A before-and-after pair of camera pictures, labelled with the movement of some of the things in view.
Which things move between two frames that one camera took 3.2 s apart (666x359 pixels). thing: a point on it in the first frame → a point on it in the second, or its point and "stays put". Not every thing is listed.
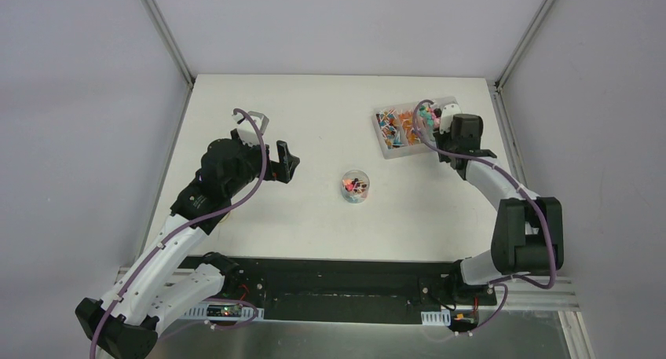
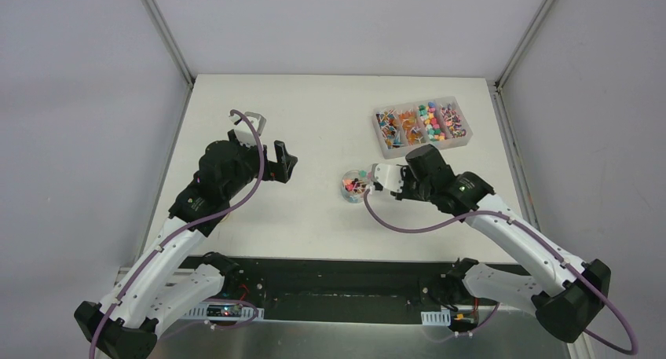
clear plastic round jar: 355,186 stays put
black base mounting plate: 353,290 stays put
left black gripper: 276,166 stays put
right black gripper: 440,137 → 405,194
